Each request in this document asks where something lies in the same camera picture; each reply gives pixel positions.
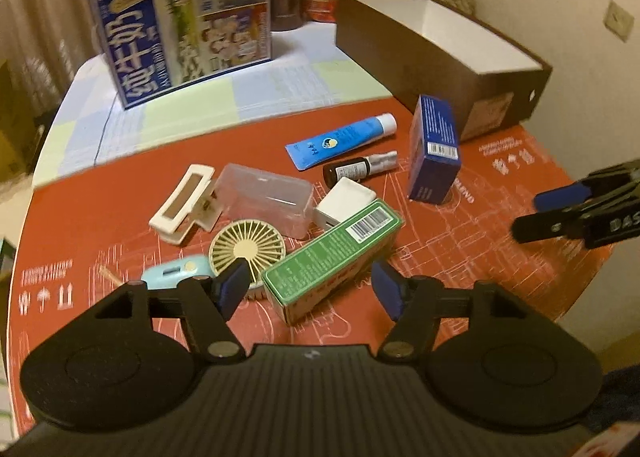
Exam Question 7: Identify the wall socket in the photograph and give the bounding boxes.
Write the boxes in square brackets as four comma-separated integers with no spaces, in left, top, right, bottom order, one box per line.
[603,0,636,43]

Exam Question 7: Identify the light blue handheld fan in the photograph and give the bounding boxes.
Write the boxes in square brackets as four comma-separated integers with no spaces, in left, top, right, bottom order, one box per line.
[141,218,287,300]

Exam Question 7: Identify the white hair clip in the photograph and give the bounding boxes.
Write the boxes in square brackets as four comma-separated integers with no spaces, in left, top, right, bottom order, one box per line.
[149,164,221,244]

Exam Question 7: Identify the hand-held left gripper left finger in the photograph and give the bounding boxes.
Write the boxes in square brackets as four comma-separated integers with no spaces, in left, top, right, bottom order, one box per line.
[92,257,251,364]

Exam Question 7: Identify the checkered tablecloth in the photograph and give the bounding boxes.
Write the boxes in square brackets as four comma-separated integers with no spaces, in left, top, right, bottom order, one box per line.
[32,20,396,188]

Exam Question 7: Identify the clear plastic case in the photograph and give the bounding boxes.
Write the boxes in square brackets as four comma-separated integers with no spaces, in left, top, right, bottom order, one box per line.
[212,163,315,239]

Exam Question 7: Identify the small blue box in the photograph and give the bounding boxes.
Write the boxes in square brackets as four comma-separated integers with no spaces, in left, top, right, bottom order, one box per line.
[407,94,462,204]

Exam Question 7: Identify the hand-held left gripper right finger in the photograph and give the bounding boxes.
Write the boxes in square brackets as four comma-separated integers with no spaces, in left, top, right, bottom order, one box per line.
[371,259,550,364]

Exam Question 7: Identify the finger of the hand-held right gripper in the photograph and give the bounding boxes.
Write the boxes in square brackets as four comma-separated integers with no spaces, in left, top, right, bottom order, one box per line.
[534,162,640,213]
[511,202,602,244]

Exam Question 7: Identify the small brown spray bottle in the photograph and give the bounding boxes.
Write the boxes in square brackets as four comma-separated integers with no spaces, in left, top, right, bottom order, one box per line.
[322,150,399,188]

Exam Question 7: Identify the green box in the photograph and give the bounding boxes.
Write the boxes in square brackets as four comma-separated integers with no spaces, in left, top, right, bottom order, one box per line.
[261,200,405,326]

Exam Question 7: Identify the blue printed milk carton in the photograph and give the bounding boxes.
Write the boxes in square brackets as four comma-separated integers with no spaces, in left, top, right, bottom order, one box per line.
[86,0,275,110]

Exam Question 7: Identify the white charger adapter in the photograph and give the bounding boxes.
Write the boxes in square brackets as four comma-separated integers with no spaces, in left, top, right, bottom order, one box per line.
[313,177,377,230]

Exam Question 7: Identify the brown cardboard box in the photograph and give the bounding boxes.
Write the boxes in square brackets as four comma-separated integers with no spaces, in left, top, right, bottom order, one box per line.
[334,0,553,143]

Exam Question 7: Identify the blue squeeze tube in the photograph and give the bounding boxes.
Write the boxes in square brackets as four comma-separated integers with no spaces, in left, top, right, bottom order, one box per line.
[285,113,398,172]

